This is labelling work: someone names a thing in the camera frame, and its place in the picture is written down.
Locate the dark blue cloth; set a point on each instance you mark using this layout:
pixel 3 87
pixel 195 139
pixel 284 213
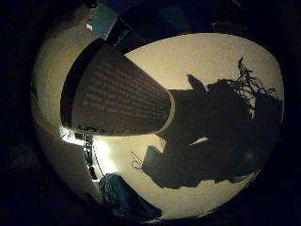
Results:
pixel 125 197

